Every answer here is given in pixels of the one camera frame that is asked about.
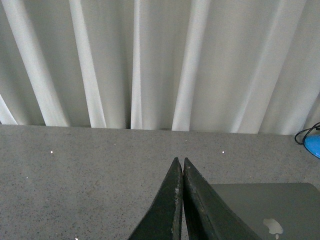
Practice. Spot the grey laptop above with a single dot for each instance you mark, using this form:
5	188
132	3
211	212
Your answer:
275	211

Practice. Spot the blue object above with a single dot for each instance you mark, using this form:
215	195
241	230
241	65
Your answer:
312	144

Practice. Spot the white curtain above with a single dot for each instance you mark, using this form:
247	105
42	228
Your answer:
235	66

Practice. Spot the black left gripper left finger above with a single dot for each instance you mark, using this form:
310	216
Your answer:
163	220

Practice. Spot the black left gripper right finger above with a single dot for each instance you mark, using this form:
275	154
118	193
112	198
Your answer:
207	216

